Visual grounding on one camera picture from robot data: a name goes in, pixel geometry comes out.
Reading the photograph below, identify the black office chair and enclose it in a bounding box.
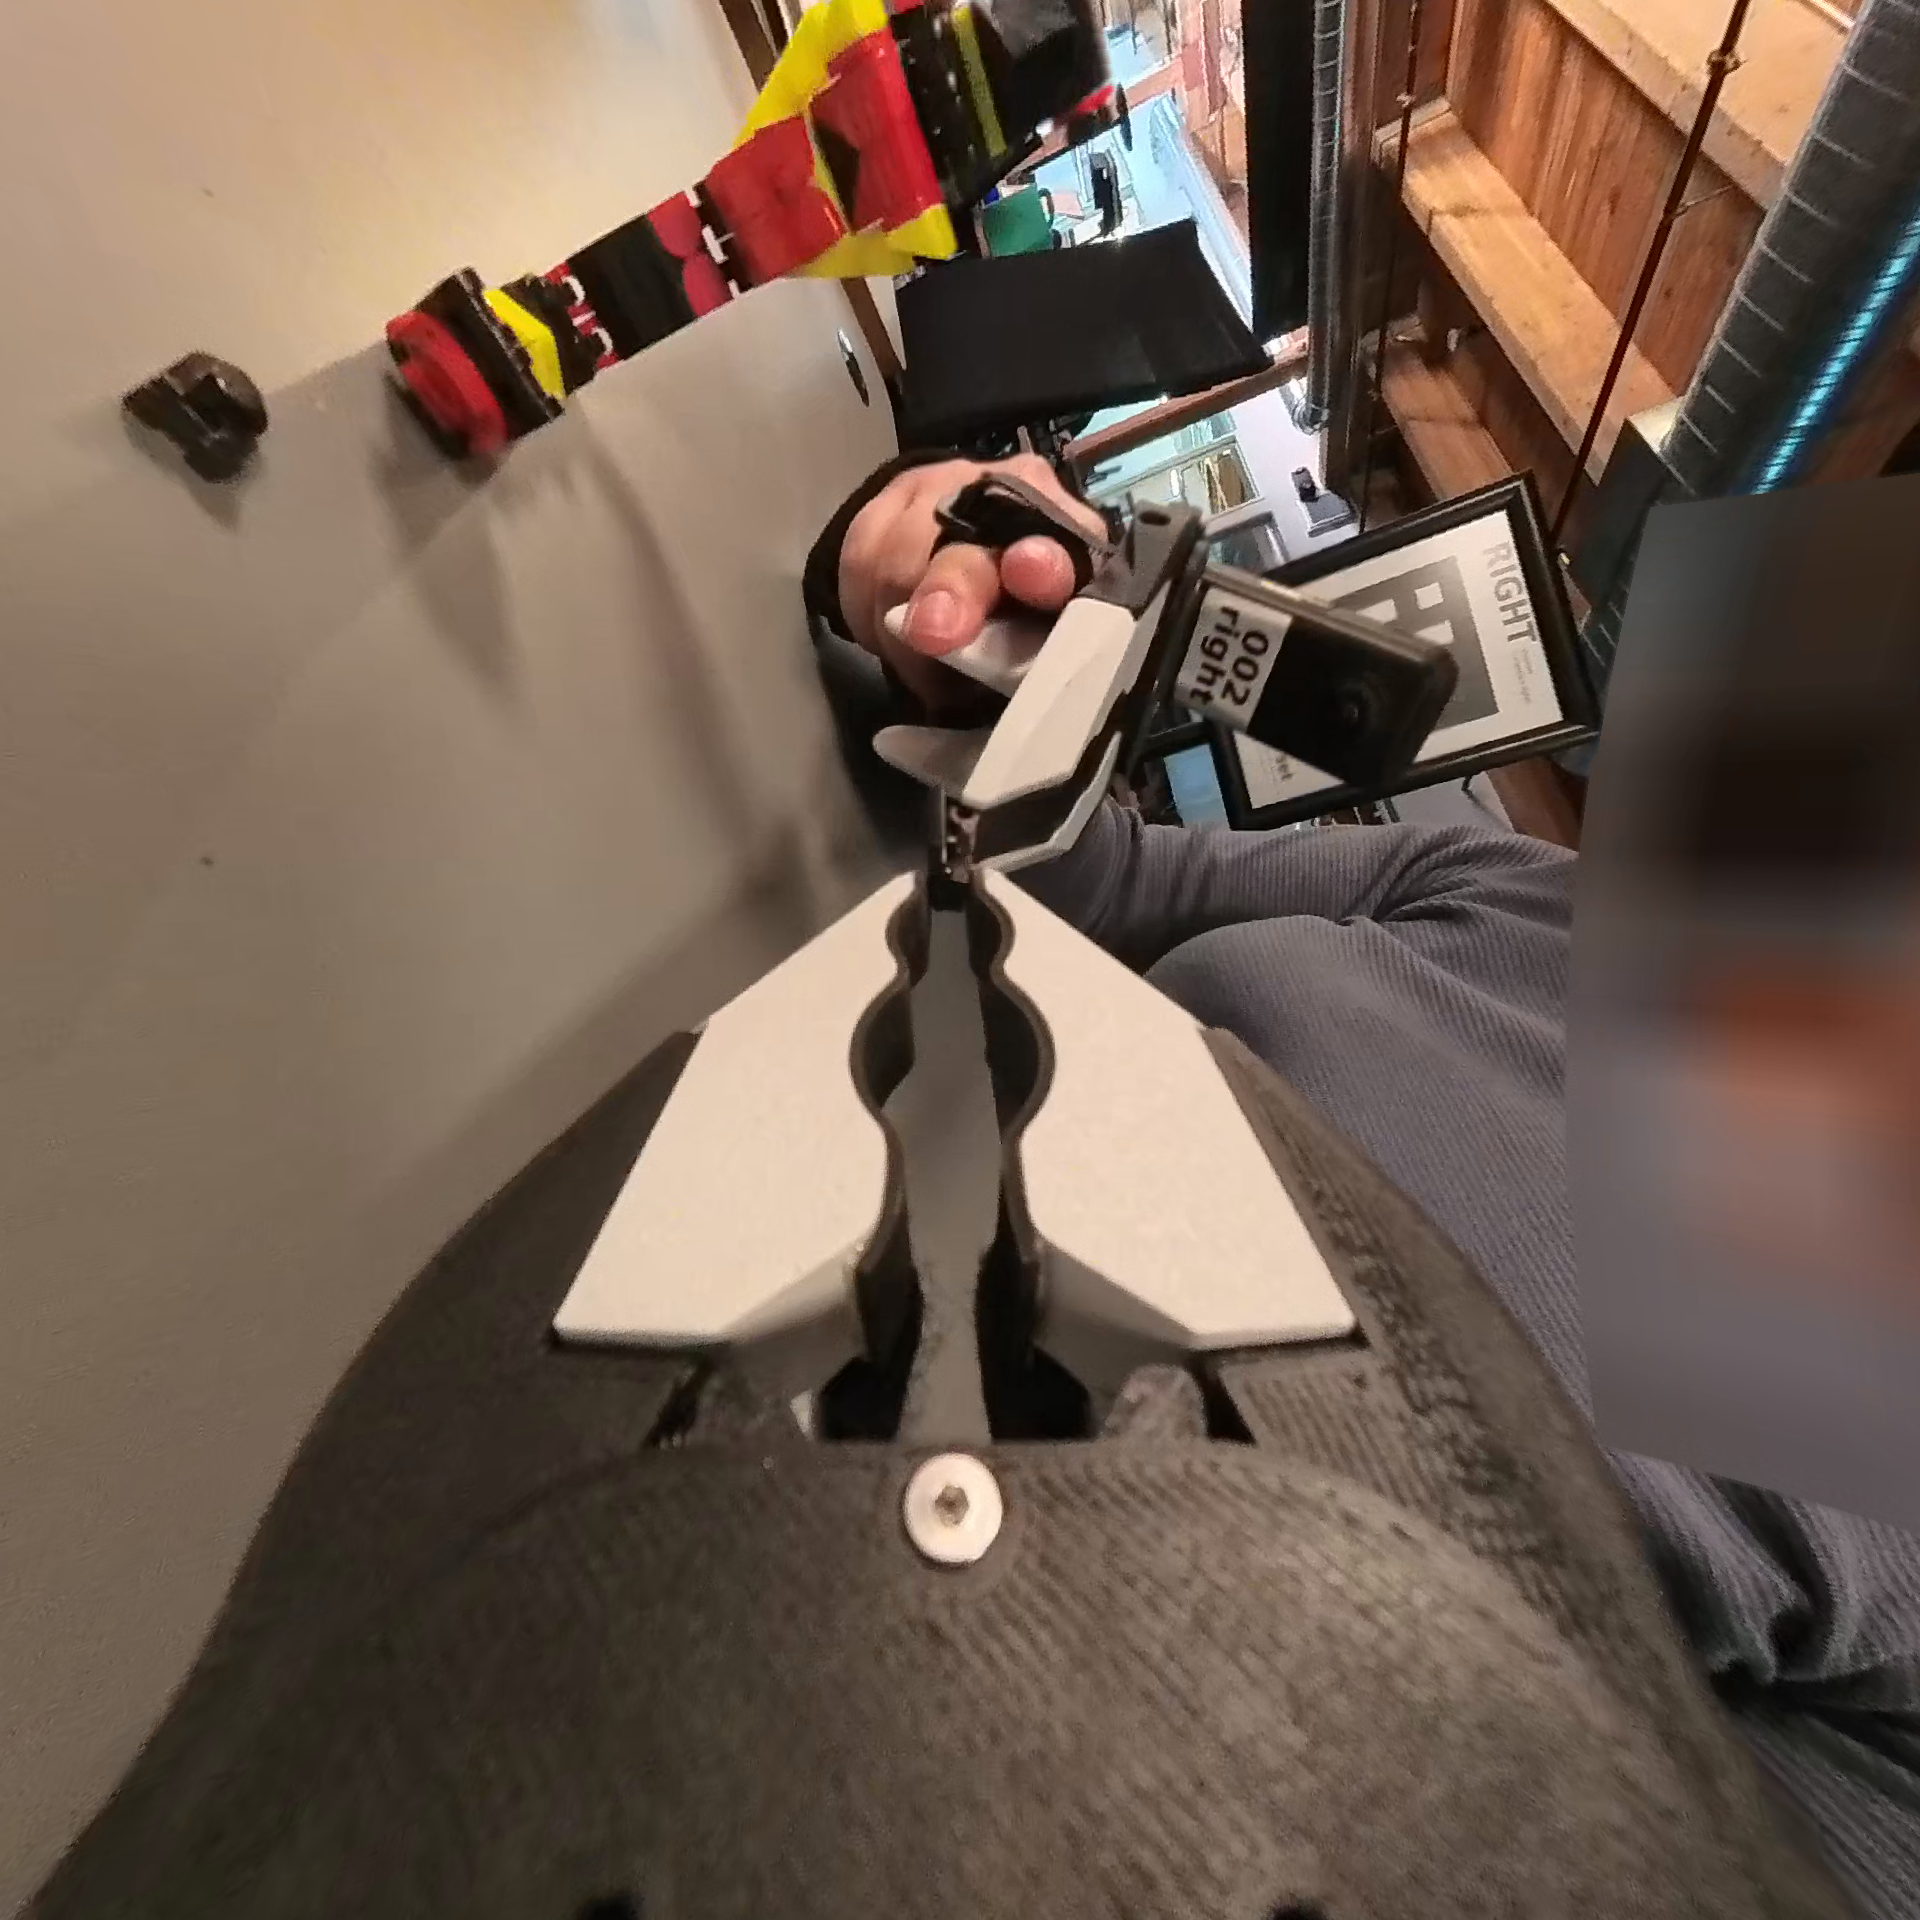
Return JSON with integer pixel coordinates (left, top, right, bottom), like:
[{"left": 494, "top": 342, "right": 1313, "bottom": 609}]
[{"left": 892, "top": 216, "right": 1272, "bottom": 450}]

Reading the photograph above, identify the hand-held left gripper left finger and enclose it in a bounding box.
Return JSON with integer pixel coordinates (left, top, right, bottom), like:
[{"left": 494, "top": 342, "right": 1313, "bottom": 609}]
[{"left": 549, "top": 874, "right": 935, "bottom": 1443}]

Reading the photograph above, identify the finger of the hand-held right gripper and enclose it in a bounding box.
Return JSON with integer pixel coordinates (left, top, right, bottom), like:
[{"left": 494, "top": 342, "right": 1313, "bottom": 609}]
[
  {"left": 955, "top": 598, "right": 1161, "bottom": 874},
  {"left": 873, "top": 598, "right": 1058, "bottom": 796}
]

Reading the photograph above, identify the person's right hand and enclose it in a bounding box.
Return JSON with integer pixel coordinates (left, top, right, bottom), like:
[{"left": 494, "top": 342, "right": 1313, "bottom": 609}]
[{"left": 811, "top": 453, "right": 1111, "bottom": 708}]

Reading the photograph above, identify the black toy brick piece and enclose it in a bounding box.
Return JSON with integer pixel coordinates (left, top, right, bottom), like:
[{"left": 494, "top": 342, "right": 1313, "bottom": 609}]
[{"left": 122, "top": 354, "right": 272, "bottom": 488}]

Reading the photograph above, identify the long silver ventilation duct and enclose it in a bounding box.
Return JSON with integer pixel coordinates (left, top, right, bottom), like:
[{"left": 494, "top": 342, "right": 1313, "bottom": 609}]
[{"left": 1642, "top": 0, "right": 1920, "bottom": 503}]

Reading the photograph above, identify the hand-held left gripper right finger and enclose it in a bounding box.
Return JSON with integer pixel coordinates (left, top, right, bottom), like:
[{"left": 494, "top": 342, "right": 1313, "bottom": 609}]
[{"left": 966, "top": 874, "right": 1358, "bottom": 1443}]

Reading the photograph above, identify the red yellow black brick assembly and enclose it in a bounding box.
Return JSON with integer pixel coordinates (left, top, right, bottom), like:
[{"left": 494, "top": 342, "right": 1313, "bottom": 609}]
[{"left": 694, "top": 0, "right": 1127, "bottom": 289}]

